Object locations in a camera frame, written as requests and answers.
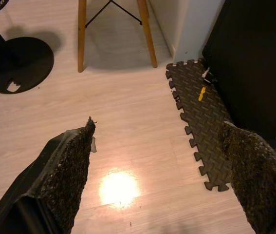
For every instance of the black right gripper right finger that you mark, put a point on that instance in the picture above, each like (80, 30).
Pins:
(257, 175)

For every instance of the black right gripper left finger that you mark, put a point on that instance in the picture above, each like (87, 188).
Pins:
(60, 185)

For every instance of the chair with wooden legs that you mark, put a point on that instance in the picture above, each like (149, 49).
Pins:
(81, 36)

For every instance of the black foam puzzle mat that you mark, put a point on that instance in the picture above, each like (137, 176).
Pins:
(201, 126)

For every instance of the small yellow piece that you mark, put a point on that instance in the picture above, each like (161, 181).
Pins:
(202, 93)

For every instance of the large black case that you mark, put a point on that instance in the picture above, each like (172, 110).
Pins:
(257, 61)

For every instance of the black standing fan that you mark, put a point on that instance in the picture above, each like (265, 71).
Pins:
(16, 63)

